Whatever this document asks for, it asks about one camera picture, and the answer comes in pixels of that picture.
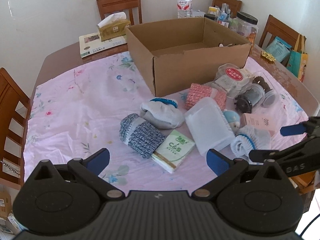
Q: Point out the wooden chair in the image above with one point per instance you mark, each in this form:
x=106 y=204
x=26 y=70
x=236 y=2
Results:
x=15 y=112
x=278 y=29
x=107 y=7
x=234 y=5

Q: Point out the yellow lid bottle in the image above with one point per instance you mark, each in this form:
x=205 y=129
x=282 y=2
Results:
x=213 y=10

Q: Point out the translucent white plastic box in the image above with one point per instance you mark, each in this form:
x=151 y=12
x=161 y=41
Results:
x=208 y=126

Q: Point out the small pink carton box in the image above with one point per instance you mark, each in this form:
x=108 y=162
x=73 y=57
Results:
x=258 y=122

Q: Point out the small clear jar dark contents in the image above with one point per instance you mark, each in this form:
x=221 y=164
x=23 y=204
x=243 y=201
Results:
x=271 y=95

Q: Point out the gold ornament coaster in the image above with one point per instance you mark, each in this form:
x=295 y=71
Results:
x=267 y=56

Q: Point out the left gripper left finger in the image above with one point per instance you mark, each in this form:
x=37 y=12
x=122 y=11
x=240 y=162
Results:
x=86 y=171

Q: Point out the cardboard box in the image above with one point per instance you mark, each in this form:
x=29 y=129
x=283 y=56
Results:
x=172 y=54

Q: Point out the clear container red label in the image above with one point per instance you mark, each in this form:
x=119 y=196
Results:
x=232 y=79

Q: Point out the wooden chair far right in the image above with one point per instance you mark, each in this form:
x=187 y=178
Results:
x=278 y=29

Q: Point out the wooden chair back right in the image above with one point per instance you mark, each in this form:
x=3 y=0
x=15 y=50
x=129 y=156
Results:
x=234 y=5

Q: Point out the green C&S tissue pack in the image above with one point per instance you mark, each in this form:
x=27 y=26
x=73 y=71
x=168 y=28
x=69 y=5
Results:
x=172 y=151

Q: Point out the small jar dark lid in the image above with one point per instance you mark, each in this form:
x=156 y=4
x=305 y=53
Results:
x=211 y=17

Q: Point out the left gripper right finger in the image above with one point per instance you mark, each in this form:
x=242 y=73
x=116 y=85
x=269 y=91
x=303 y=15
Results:
x=227 y=171

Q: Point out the teal foil pouch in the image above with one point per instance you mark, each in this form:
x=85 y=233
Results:
x=279 y=49

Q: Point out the wooden chair left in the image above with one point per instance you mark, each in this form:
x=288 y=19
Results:
x=15 y=112

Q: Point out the large jar black lid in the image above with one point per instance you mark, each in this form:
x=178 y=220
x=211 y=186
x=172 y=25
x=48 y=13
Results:
x=247 y=26

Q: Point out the white green book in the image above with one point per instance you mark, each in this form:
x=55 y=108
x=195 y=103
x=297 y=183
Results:
x=91 y=44

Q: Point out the gold tissue box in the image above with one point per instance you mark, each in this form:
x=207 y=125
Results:
x=113 y=26

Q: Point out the white sock blue band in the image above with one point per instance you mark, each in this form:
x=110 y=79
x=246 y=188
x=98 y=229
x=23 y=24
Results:
x=162 y=113
x=249 y=138

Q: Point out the blue plush doll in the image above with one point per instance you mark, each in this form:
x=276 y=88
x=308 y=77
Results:
x=233 y=119

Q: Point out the plastic water bottle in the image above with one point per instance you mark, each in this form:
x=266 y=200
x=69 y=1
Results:
x=184 y=8

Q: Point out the teal yellow gift bag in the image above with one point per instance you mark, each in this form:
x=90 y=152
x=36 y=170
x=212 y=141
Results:
x=298 y=59

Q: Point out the pink knit sock roll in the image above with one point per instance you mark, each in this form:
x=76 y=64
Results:
x=197 y=92

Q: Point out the blue speckled knit sock roll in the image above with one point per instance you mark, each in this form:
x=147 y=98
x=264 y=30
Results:
x=140 y=135

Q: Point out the pink floral tablecloth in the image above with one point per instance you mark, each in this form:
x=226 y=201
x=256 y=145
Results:
x=79 y=112

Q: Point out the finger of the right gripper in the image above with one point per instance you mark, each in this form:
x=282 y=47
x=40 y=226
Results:
x=265 y=155
x=293 y=130

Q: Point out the wooden chair back centre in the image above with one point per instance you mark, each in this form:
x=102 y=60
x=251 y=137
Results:
x=107 y=7

